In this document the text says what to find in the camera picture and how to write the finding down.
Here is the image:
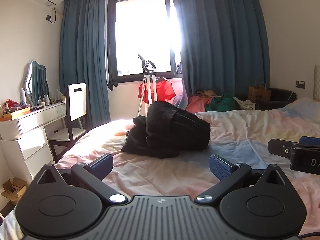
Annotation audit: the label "wavy framed mirror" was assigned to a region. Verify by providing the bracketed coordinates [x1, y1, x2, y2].
[24, 60, 50, 106]

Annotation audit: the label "white dressing table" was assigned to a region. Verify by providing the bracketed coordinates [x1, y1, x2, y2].
[0, 101, 67, 178]

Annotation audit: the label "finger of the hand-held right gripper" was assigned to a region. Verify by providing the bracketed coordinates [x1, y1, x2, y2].
[299, 136, 320, 146]
[267, 138, 300, 158]

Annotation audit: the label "cardboard box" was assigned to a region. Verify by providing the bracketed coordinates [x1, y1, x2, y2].
[0, 178, 28, 206]

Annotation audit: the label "beige cloth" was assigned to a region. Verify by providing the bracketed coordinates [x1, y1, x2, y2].
[196, 89, 223, 98]

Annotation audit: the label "white cloth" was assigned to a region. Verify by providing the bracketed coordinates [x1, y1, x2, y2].
[233, 97, 257, 110]

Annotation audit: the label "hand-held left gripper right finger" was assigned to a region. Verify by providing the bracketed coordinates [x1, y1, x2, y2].
[195, 154, 292, 204]

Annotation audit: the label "garment steamer stand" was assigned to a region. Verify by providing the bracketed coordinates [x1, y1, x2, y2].
[136, 54, 158, 117]

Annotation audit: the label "red garment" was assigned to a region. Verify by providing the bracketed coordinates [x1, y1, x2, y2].
[138, 78, 177, 103]

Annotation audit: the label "orange box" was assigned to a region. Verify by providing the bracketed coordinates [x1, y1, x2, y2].
[0, 107, 32, 122]

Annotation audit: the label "white backed chair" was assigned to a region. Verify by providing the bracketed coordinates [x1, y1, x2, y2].
[47, 83, 88, 163]

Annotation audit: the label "brown paper bag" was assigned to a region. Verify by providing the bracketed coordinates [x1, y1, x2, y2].
[248, 82, 272, 103]

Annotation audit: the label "black armchair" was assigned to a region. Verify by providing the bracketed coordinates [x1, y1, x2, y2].
[236, 88, 297, 111]

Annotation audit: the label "green cloth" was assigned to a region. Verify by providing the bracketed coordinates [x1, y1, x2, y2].
[205, 94, 238, 112]

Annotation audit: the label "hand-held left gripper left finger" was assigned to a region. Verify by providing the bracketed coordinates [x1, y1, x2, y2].
[32, 153, 128, 204]

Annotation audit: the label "dark framed window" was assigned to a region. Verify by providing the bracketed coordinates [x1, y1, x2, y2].
[107, 0, 184, 84]

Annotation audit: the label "pink cloth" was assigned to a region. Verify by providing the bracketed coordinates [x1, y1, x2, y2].
[185, 95, 213, 113]

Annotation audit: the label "black pants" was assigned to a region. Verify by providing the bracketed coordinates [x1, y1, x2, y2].
[121, 101, 211, 159]

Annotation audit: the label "blue curtain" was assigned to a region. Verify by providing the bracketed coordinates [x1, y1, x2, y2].
[171, 0, 272, 100]
[59, 0, 112, 130]

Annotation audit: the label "pastel bed blanket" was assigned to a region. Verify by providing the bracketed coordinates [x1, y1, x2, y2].
[0, 97, 320, 240]

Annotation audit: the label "white tufted headboard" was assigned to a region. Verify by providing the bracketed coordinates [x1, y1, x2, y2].
[313, 65, 320, 100]

